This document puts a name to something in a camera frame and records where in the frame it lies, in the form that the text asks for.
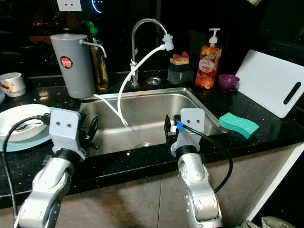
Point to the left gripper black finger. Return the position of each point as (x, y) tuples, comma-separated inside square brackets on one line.
[(93, 127)]

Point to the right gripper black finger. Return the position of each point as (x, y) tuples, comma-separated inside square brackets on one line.
[(167, 127)]

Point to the blue tape wrap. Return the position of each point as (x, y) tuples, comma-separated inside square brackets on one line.
[(179, 126)]

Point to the stainless steel sink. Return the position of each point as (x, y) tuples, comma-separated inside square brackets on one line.
[(152, 111)]

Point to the metal sink drain strainer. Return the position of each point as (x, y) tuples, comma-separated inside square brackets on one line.
[(143, 145)]

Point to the round metal countertop cap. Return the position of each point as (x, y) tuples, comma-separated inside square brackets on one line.
[(154, 80)]

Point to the black sponge holder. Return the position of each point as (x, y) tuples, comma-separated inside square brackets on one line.
[(179, 75)]

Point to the grey water filter canister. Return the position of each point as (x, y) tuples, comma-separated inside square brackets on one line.
[(73, 76)]

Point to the green capped oil bottle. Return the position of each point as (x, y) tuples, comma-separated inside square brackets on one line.
[(102, 71)]

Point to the teal plate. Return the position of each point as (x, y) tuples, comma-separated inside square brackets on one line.
[(28, 144)]

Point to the green sponge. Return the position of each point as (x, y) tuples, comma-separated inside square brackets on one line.
[(237, 124)]

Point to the yellow and red sponge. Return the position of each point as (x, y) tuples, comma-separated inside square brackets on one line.
[(180, 60)]

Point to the orange pump soap bottle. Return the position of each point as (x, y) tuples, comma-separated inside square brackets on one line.
[(207, 71)]

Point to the white bowl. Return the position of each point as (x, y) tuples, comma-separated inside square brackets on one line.
[(19, 116)]

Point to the purple cup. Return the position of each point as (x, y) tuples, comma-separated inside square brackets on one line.
[(229, 83)]

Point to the white faucet diverter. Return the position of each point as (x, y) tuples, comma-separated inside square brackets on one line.
[(168, 42)]

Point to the white printed mug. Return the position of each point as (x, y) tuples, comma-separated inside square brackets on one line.
[(14, 84)]

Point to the white cutting board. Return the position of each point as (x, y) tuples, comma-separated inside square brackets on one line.
[(266, 80)]

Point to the olive fabric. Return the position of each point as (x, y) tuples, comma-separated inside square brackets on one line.
[(273, 223)]

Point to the green hanging cloth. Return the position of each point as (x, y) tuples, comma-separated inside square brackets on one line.
[(255, 2)]

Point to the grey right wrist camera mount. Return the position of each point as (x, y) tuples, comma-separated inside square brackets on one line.
[(192, 118)]

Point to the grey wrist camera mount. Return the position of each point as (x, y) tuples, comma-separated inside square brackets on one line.
[(64, 130), (192, 118)]

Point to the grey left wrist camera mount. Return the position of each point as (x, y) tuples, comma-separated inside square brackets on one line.
[(64, 130)]

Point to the white wall socket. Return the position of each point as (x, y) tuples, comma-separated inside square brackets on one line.
[(69, 4)]

